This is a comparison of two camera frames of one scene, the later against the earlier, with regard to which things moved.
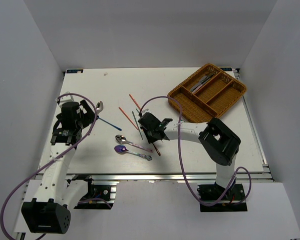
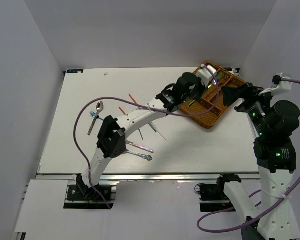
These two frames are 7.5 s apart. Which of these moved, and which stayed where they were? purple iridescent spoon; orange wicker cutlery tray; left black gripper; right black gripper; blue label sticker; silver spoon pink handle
Moved: right black gripper; left black gripper
Stayed: silver spoon pink handle; blue label sticker; purple iridescent spoon; orange wicker cutlery tray
